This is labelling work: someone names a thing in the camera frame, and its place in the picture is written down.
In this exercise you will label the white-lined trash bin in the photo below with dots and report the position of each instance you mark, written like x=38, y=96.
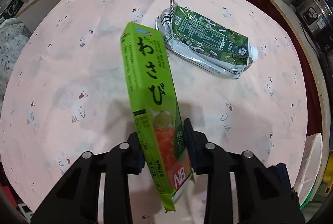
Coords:
x=309, y=168

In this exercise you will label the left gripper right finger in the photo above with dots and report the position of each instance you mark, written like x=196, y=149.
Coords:
x=260, y=197

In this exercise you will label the green flattened milk carton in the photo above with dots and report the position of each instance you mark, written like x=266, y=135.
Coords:
x=205, y=43

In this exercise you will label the green wasabi box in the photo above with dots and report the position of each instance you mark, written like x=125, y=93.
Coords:
x=155, y=111

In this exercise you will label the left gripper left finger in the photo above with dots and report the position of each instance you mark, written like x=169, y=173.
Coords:
x=75, y=197

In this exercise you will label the steel rice cooker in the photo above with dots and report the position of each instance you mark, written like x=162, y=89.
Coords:
x=316, y=15

